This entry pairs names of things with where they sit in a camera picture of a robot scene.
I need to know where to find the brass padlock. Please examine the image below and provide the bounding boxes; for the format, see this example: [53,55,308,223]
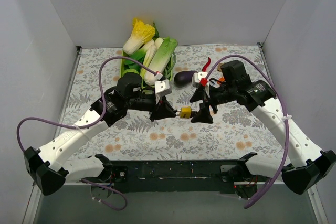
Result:
[217,63,223,72]

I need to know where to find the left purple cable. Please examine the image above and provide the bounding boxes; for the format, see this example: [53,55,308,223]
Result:
[16,56,163,211]

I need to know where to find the floral table mat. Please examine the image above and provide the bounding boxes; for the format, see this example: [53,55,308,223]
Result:
[62,48,283,160]

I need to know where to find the green plastic basket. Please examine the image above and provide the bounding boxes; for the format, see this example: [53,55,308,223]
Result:
[120,57,166,86]

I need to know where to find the red chili pepper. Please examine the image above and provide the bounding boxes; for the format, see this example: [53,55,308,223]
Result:
[202,57,211,72]

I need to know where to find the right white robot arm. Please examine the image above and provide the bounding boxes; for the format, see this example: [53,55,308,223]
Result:
[190,60,335,195]

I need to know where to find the green long beans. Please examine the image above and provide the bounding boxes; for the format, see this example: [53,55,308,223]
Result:
[163,53,176,81]

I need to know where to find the green bok choy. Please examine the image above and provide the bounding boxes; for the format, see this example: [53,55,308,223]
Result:
[124,48,146,65]

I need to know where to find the white green leek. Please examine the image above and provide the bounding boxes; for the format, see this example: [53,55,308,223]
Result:
[140,45,157,78]

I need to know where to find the orange padlock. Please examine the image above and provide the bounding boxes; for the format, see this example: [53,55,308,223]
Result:
[209,77,225,85]

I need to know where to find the yellow leaf napa cabbage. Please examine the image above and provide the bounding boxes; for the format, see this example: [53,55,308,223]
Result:
[123,18,155,56]

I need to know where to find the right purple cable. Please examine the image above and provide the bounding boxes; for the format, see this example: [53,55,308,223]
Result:
[202,54,290,209]

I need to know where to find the yellow padlock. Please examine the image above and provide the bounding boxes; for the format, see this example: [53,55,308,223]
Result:
[178,106,192,119]

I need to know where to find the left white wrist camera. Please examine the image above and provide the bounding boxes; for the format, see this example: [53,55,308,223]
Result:
[154,79,172,97]

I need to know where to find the long green white cabbage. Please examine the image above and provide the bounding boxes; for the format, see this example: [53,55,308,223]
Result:
[148,37,178,74]

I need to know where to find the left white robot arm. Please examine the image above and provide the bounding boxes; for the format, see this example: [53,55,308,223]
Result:
[23,72,176,196]

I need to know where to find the purple eggplant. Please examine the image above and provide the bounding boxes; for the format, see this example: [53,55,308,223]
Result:
[174,70,196,88]

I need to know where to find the round green cabbage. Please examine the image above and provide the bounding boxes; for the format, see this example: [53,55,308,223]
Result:
[122,68,139,76]

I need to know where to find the purple cable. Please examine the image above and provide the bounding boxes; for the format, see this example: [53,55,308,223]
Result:
[202,54,290,209]
[16,56,163,211]

